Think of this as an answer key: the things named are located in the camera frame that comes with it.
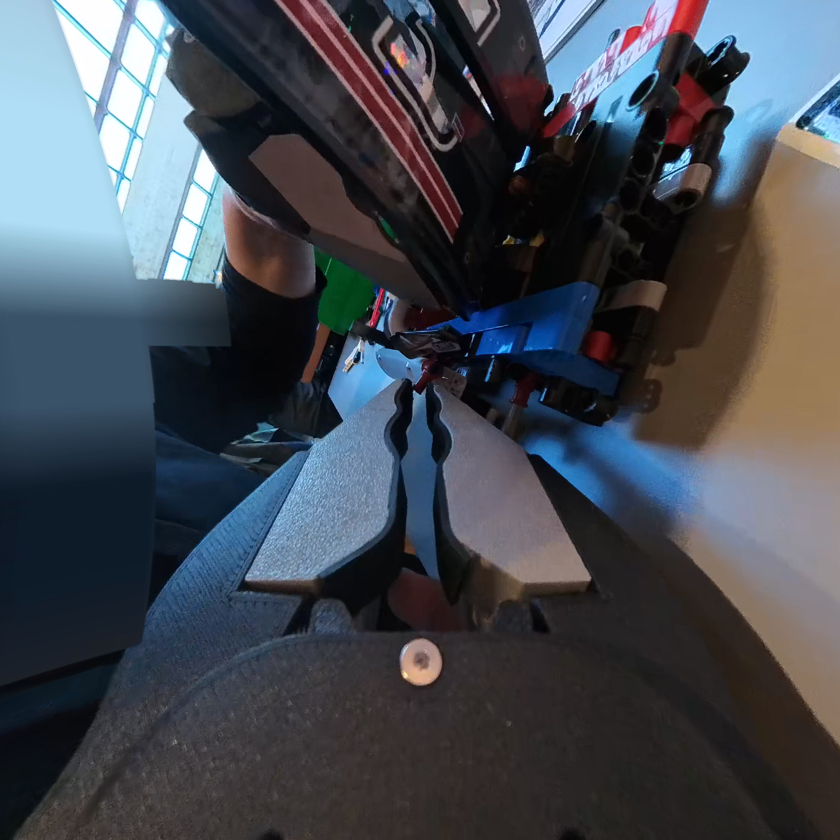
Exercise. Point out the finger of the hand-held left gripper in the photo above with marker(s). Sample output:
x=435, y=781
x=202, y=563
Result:
x=328, y=210

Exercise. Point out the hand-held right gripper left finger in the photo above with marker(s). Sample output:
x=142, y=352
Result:
x=328, y=512

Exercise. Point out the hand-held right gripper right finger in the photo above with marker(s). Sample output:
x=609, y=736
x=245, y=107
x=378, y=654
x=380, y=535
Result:
x=512, y=518

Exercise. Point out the toy brick vehicle model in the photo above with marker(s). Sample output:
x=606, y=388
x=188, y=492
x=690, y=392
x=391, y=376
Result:
x=394, y=98

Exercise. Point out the white blue brick panel assembly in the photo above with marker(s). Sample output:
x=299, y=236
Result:
x=394, y=364

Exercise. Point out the person's left forearm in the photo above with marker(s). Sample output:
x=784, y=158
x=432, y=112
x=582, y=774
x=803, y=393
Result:
x=269, y=249

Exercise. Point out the grey desk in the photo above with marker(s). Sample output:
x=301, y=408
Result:
x=754, y=328

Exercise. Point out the person's right hand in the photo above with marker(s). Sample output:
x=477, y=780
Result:
x=420, y=604

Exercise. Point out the green plastic bin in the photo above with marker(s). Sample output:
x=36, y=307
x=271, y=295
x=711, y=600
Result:
x=344, y=295

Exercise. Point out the large paned window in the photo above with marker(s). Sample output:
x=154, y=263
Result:
x=131, y=52

